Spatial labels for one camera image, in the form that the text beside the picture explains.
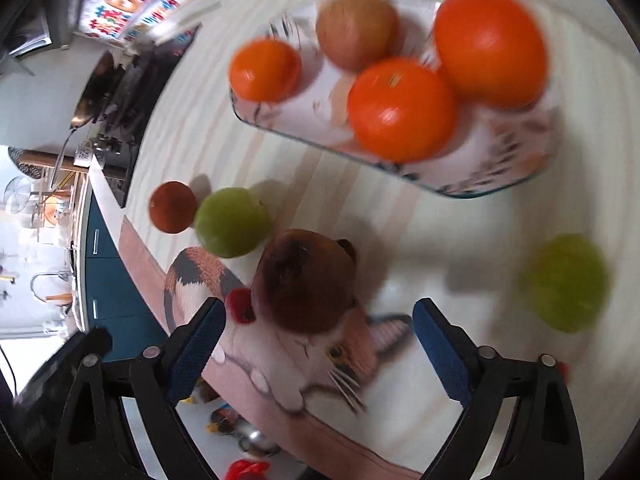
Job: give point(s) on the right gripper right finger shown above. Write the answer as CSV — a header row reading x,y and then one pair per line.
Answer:
x,y
449,349

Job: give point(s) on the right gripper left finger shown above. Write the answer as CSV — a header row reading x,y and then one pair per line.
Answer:
x,y
189,348

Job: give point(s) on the red cherry tomato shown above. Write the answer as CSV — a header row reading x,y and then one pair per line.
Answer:
x,y
239,306
564,370

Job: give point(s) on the green apple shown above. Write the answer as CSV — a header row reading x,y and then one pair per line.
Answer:
x,y
566,283
232,222

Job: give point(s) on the dark red pomegranate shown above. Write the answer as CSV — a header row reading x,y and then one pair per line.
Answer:
x,y
305,281

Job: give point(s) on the brown round fruit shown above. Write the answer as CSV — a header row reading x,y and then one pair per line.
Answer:
x,y
172,207

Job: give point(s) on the medium orange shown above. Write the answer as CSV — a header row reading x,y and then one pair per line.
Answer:
x,y
265,70
402,111

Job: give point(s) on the russet yellow red apple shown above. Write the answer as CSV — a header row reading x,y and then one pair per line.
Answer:
x,y
354,34

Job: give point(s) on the blue kitchen cabinet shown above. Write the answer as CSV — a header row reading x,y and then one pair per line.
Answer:
x,y
112,300

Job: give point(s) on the oval floral ceramic plate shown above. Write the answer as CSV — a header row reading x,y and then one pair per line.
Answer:
x,y
492,149

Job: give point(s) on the striped cat print table mat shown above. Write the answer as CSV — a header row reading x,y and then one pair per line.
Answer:
x,y
467,255

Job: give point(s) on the black frying pan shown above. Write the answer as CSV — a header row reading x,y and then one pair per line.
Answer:
x,y
90,103

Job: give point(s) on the black gas stove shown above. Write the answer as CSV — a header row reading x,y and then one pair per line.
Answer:
x,y
129,108

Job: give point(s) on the range hood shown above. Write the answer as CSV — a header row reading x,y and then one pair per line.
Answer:
x,y
31,26

